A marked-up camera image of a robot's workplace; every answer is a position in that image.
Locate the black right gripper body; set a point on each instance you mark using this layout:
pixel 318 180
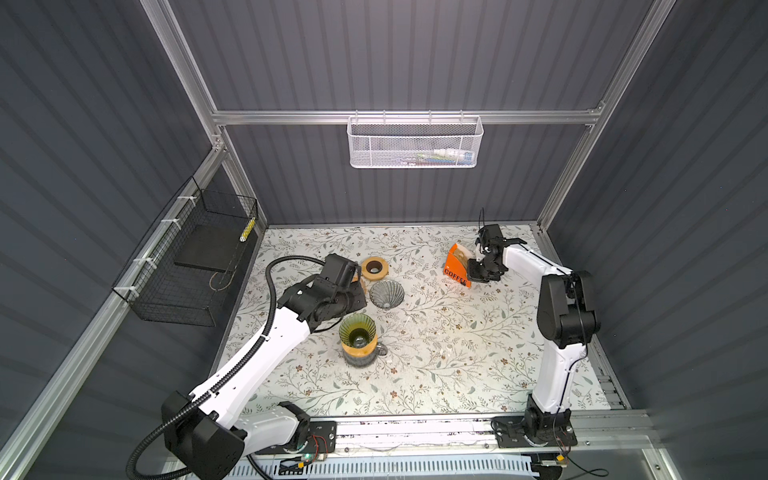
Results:
pixel 479 271

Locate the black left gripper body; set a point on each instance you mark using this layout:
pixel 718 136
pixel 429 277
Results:
pixel 351 301

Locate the orange coffee filter pack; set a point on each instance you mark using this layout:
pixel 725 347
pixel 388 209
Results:
pixel 456 264

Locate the green glass dripper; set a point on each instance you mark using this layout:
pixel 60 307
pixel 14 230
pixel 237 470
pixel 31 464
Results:
pixel 357 331

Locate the grey glass carafe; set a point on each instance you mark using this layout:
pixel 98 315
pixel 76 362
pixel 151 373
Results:
pixel 382 351

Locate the bamboo ring holder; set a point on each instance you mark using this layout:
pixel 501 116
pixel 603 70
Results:
pixel 375 268
pixel 368 350

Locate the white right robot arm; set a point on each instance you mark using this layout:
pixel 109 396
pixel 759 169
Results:
pixel 565 317

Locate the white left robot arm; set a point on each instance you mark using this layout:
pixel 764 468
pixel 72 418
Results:
pixel 204 428

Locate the grey glass dripper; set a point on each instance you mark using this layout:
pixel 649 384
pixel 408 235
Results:
pixel 386 294

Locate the yellow marker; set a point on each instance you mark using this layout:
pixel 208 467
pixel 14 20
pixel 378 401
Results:
pixel 247 230

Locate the items in white basket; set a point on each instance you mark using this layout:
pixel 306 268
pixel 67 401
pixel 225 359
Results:
pixel 449 156

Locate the black flat pad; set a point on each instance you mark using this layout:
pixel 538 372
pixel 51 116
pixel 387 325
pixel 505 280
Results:
pixel 210 248

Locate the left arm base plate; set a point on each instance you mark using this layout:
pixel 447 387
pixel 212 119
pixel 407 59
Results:
pixel 313 437

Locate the black wire basket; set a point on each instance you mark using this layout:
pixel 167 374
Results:
pixel 188 271

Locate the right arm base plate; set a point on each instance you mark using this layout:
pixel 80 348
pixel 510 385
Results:
pixel 520 431

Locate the white wire basket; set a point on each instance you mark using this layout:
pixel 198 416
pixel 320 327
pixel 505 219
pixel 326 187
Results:
pixel 379 142

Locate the white slotted cable duct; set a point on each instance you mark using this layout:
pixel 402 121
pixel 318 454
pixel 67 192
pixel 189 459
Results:
pixel 407 467

